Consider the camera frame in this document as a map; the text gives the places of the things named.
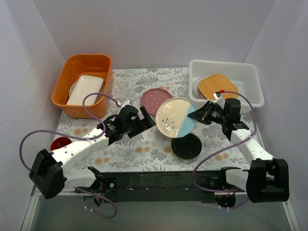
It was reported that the cream and blue plate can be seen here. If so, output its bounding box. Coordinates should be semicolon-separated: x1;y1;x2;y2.
155;97;197;138

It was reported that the dark pink scalloped plate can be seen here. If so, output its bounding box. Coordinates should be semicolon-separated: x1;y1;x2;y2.
141;88;173;116

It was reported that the white ribbed soup plate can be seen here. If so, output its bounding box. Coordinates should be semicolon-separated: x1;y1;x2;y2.
192;78;202;99

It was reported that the yellow woven bamboo tray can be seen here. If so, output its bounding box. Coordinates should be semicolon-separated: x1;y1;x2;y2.
199;74;239;100

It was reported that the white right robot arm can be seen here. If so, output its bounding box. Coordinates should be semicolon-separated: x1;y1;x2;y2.
188;98;289;203

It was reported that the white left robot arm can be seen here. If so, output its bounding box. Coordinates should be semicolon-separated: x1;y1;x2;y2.
29;105;155;199

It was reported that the round plate in orange bin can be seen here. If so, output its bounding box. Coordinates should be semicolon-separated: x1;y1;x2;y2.
68;81;105;103

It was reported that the white plastic bin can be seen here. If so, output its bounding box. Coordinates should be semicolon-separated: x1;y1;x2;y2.
188;60;265;113

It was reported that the orange plastic bin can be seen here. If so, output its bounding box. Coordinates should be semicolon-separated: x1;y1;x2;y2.
52;54;113;118

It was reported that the black gold-rimmed bowl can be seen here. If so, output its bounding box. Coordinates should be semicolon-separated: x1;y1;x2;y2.
170;133;202;160

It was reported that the floral table mat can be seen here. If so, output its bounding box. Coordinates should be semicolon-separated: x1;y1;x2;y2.
45;67;270;173

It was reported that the white rectangular dish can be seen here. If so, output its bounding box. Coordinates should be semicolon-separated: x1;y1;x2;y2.
66;75;104;105

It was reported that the red lacquer cup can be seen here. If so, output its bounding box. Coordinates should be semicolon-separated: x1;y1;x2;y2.
50;137;72;151

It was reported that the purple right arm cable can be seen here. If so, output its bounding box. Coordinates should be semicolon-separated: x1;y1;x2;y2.
193;90;258;209

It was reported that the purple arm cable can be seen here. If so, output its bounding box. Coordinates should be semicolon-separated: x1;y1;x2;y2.
193;90;258;209
19;92;121;219

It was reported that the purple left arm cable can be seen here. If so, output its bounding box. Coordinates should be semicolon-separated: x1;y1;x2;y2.
19;92;121;219

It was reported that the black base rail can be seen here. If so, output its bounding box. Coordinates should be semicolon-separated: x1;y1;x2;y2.
43;171;248;204

